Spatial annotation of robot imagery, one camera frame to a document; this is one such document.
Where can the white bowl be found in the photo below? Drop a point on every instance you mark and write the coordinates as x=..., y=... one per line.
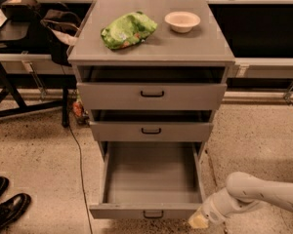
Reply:
x=182, y=22

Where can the grey top drawer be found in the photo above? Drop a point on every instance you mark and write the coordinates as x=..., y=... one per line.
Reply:
x=151, y=88

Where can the red object behind cabinet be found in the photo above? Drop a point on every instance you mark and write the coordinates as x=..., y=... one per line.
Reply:
x=79, y=112

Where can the grey bottom drawer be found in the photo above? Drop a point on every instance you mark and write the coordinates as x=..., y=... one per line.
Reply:
x=150, y=180

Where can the black shoe lower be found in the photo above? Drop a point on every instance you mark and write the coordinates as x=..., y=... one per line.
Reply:
x=13, y=209

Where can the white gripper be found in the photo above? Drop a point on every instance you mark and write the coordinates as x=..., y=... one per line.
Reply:
x=212, y=210

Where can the grey middle drawer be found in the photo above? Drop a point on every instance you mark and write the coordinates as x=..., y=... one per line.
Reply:
x=151, y=125

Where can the grey drawer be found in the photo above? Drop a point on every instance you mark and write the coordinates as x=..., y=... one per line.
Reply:
x=151, y=88
x=150, y=180
x=151, y=125

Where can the black bag on table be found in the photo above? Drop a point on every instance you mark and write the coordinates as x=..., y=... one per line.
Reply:
x=20, y=10

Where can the grey drawer cabinet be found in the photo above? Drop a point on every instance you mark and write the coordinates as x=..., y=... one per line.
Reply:
x=204, y=45

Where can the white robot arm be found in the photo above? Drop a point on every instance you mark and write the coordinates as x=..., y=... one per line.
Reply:
x=242, y=193

